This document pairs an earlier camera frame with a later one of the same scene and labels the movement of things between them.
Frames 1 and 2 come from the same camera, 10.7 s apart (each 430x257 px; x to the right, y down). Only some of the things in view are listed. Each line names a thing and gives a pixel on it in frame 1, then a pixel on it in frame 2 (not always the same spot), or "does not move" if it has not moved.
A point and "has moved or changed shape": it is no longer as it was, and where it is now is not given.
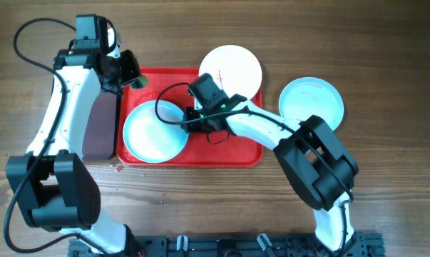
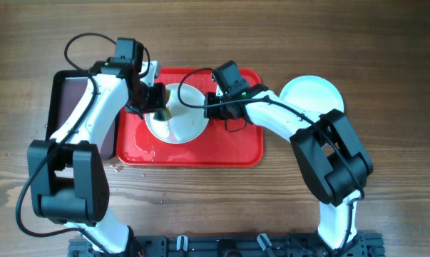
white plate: [235, 70] to [186, 123]
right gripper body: [201, 126] to [218, 112]
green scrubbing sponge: [140, 83] has moved or changed shape
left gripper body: [126, 68] to [146, 103]
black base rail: [351, 245] does not move
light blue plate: [312, 96] does not move
